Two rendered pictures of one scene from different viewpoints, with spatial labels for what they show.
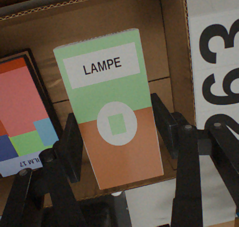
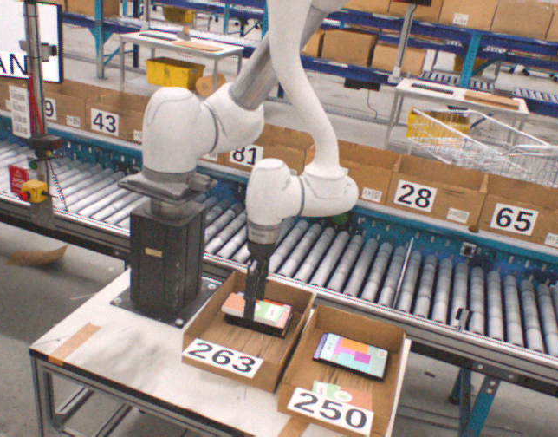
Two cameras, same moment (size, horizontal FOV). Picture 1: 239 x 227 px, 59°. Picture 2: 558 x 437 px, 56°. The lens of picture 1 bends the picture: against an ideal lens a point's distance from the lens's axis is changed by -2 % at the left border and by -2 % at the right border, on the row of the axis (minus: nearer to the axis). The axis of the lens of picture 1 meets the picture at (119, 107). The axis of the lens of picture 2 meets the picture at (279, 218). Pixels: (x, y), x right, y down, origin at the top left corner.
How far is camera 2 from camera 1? 1.37 m
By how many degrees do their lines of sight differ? 61
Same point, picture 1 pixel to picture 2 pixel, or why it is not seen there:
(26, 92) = not seen: hidden behind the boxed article
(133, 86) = (261, 314)
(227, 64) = (234, 360)
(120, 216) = (158, 314)
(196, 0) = (257, 405)
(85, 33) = (275, 357)
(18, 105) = not seen: hidden behind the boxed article
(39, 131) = not seen: hidden behind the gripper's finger
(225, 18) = (255, 366)
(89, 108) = (262, 304)
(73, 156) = (261, 285)
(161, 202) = (140, 335)
